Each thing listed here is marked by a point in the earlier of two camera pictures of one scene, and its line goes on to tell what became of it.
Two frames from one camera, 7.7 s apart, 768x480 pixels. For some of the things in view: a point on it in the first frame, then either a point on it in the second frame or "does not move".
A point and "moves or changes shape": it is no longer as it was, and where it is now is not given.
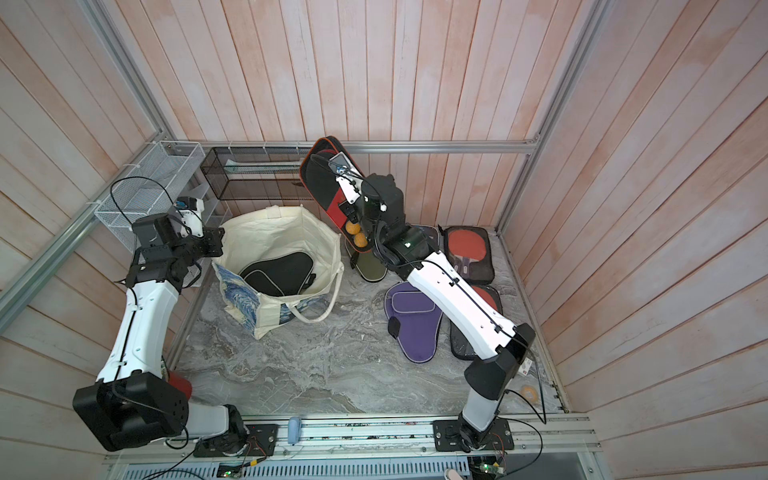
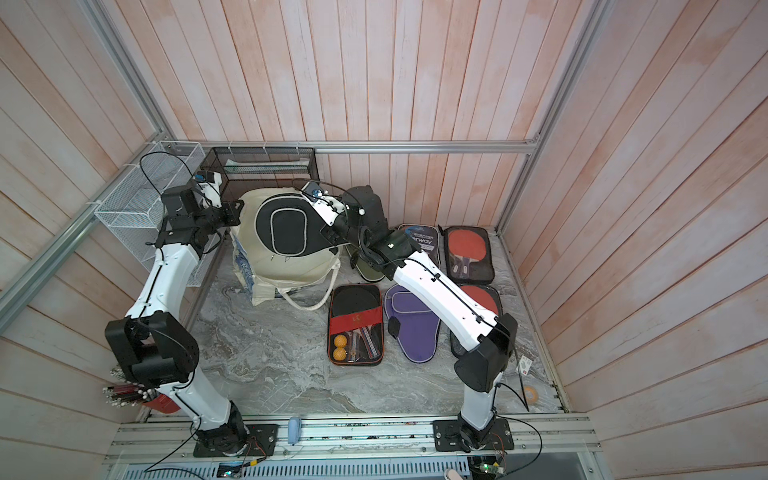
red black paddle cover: x=317 y=176 to x=355 y=325
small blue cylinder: x=294 y=430 does not move
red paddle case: x=459 y=342 does not move
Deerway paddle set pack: x=431 y=235 does not move
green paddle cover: x=369 y=265 does not move
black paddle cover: x=283 y=276 to x=290 y=225
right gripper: x=351 y=214 to x=330 y=236
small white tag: x=525 y=366 does not move
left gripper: x=214 y=236 to x=233 y=212
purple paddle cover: x=414 y=320 does not move
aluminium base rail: x=536 y=437 does not move
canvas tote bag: x=278 y=262 moves or changes shape
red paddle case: x=468 y=249 does not move
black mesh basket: x=255 y=174 does not move
